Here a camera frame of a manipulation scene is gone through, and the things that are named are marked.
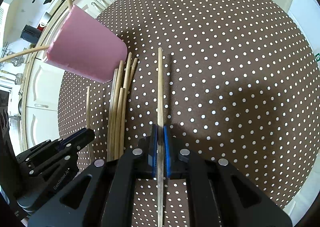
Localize pink paper cup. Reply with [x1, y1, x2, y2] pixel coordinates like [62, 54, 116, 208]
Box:
[44, 5, 127, 83]

